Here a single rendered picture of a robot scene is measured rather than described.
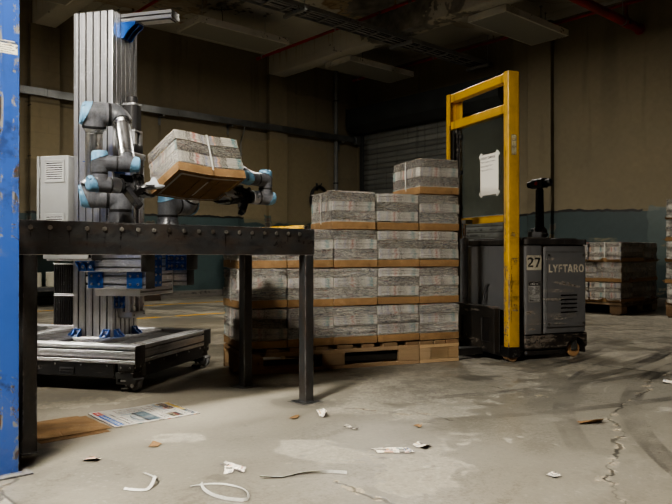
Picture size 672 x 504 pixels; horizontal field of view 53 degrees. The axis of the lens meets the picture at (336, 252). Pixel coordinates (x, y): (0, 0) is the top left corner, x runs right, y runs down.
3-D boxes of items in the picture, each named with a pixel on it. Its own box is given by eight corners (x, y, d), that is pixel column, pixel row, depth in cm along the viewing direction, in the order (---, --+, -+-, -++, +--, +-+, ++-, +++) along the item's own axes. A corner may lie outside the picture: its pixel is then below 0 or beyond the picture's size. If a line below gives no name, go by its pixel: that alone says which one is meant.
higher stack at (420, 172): (391, 355, 461) (391, 164, 462) (429, 352, 473) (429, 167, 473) (419, 363, 426) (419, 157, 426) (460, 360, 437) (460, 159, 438)
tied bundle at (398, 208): (352, 232, 451) (352, 197, 451) (392, 232, 461) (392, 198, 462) (376, 230, 415) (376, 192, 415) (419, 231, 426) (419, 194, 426)
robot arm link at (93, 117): (109, 210, 351) (112, 103, 338) (78, 210, 345) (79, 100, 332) (107, 206, 362) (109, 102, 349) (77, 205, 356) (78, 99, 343)
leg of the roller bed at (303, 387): (307, 399, 319) (307, 254, 319) (315, 401, 315) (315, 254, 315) (297, 401, 315) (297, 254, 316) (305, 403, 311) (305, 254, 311)
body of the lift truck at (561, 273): (464, 347, 501) (464, 238, 502) (525, 343, 522) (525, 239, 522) (524, 360, 437) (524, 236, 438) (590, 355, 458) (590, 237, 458)
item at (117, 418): (168, 403, 312) (168, 400, 312) (200, 413, 291) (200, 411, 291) (88, 415, 288) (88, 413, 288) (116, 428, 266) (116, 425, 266)
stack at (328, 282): (222, 365, 417) (222, 230, 418) (392, 355, 462) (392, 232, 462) (237, 376, 382) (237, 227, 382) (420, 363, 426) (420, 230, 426)
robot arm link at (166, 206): (152, 215, 403) (152, 192, 403) (170, 216, 415) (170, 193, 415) (166, 214, 397) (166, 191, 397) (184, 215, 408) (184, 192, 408)
